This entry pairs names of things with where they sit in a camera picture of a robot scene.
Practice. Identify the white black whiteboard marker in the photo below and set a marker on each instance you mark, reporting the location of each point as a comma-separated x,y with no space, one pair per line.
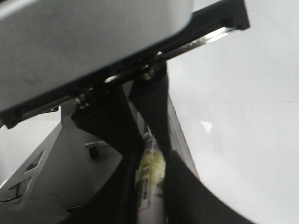
150,185

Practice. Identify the white whiteboard with metal frame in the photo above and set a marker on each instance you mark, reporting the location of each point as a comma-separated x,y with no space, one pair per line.
233,70

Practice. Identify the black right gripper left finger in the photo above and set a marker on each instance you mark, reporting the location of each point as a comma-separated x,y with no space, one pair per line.
107,115

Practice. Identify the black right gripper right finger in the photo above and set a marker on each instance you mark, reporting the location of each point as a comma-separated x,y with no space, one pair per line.
186,199

